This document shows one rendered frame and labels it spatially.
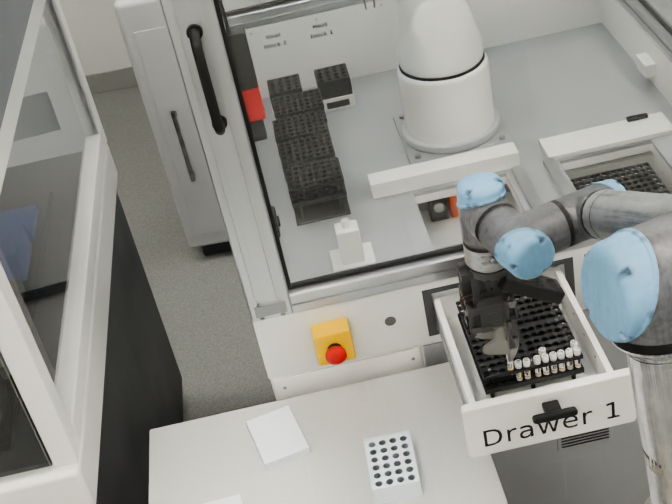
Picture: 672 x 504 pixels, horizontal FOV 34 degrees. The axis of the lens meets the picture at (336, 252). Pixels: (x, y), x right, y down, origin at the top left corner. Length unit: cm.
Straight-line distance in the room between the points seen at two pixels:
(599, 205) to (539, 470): 100
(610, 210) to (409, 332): 69
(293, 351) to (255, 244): 26
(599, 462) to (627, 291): 130
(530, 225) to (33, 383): 84
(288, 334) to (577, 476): 78
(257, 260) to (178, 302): 184
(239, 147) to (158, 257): 223
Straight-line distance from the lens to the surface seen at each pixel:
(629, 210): 154
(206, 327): 368
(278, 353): 214
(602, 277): 128
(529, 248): 161
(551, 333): 201
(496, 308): 181
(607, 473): 255
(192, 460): 212
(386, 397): 213
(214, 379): 347
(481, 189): 169
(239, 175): 191
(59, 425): 193
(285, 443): 207
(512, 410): 186
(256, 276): 202
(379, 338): 214
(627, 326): 126
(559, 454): 247
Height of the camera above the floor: 221
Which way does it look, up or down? 35 degrees down
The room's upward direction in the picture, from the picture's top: 13 degrees counter-clockwise
